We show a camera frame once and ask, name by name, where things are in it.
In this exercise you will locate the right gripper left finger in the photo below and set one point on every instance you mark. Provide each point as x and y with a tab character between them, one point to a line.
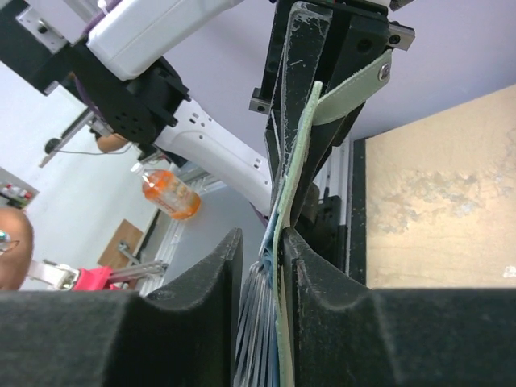
182	334

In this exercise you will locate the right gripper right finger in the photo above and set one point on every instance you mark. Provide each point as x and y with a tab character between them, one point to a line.
345	334

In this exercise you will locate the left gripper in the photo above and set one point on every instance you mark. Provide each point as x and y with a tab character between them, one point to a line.
347	36

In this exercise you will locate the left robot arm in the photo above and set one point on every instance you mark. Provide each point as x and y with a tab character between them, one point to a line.
118	65

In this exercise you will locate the orange bottle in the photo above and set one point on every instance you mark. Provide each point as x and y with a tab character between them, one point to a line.
167	192

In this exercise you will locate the red white tool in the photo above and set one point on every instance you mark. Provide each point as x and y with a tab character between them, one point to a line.
64	278

